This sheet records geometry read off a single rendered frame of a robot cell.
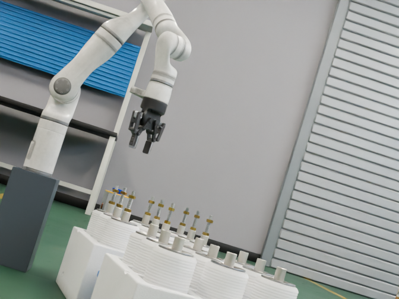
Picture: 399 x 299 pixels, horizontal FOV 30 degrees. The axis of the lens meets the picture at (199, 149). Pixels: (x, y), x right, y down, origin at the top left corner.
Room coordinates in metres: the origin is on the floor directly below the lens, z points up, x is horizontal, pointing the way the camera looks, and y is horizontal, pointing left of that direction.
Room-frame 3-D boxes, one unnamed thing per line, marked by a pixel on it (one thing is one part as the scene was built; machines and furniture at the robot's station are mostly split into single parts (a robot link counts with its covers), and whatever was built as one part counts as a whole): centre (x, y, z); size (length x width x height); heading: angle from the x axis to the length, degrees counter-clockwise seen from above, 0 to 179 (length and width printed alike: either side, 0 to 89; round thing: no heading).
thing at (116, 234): (2.05, 0.14, 0.16); 0.10 x 0.10 x 0.18
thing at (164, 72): (2.16, 0.17, 0.74); 0.09 x 0.07 x 0.15; 128
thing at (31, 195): (2.38, 0.47, 0.15); 0.14 x 0.14 x 0.30; 5
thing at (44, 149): (2.38, 0.47, 0.39); 0.09 x 0.09 x 0.17; 5
